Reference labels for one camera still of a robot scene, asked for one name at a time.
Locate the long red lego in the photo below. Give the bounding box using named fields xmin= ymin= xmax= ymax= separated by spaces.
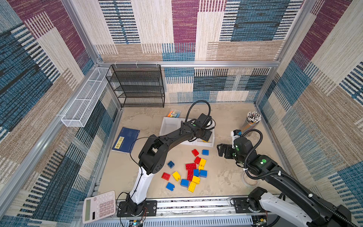
xmin=185 ymin=163 xmax=197 ymax=170

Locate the tall red lego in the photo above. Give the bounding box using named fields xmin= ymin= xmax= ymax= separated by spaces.
xmin=187 ymin=169 xmax=194 ymax=181

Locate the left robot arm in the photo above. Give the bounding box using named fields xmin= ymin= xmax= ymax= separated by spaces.
xmin=117 ymin=100 xmax=214 ymax=218

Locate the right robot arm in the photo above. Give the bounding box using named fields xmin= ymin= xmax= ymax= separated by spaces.
xmin=217 ymin=129 xmax=355 ymax=227

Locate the highlighter marker pack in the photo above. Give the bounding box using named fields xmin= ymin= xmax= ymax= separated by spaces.
xmin=167 ymin=109 xmax=181 ymax=118

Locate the white three-compartment bin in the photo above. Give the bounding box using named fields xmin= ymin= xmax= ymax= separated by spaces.
xmin=159 ymin=117 xmax=215 ymax=148

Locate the pencil cup with pencils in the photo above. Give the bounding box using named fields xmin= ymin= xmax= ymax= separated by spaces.
xmin=241 ymin=111 xmax=261 ymax=135

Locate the long yellow lego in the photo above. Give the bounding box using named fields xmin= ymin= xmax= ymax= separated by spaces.
xmin=188 ymin=182 xmax=197 ymax=193

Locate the black mesh shelf rack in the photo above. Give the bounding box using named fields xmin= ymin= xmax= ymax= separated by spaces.
xmin=106 ymin=64 xmax=165 ymax=108

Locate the blue book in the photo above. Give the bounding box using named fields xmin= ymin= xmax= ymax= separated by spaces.
xmin=112 ymin=127 xmax=140 ymax=153

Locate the white pink calculator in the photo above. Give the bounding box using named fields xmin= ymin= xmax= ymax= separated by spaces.
xmin=82 ymin=191 xmax=117 ymax=224

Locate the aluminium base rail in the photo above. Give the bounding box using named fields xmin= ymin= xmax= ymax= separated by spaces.
xmin=85 ymin=194 xmax=313 ymax=227

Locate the white wire wall basket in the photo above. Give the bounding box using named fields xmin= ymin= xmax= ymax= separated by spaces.
xmin=61 ymin=68 xmax=108 ymax=128

